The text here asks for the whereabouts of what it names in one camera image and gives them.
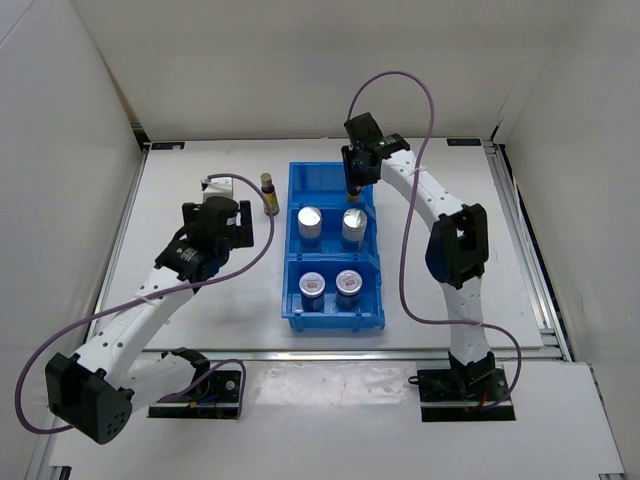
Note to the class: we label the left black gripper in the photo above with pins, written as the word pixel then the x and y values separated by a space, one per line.
pixel 242 232

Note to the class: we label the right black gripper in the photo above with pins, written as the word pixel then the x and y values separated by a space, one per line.
pixel 351 178

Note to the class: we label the brown bottle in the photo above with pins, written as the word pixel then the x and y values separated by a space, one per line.
pixel 269 192
pixel 353 194

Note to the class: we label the white blue can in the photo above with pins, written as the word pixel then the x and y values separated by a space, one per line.
pixel 353 228
pixel 309 220

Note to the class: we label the grey-lid spice jar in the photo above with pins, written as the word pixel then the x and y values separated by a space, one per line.
pixel 348 288
pixel 312 290

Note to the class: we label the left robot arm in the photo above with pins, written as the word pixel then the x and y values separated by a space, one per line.
pixel 97 388

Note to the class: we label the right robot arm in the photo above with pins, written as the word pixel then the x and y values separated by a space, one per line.
pixel 457 248

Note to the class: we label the blue plastic bin rear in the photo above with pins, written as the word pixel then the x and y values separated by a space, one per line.
pixel 322 184

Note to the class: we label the blue plastic bin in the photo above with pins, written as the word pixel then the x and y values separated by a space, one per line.
pixel 322 184
pixel 331 240
pixel 366 313

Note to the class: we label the blue plastic bin middle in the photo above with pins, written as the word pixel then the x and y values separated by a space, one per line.
pixel 331 240

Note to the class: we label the black label right corner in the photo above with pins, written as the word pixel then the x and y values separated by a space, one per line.
pixel 463 142

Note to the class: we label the black label corner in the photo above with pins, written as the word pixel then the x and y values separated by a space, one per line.
pixel 167 146
pixel 463 142

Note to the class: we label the black label left corner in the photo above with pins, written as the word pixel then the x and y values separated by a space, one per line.
pixel 167 146

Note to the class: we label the blue plastic bin front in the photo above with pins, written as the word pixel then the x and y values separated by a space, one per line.
pixel 366 313

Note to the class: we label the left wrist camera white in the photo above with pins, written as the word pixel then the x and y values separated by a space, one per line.
pixel 222 187

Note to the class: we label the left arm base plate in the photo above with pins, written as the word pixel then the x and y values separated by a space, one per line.
pixel 219 396

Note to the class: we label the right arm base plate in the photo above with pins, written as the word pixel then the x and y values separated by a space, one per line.
pixel 443 398

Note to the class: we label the aluminium frame rail front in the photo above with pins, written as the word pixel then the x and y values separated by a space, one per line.
pixel 552 353

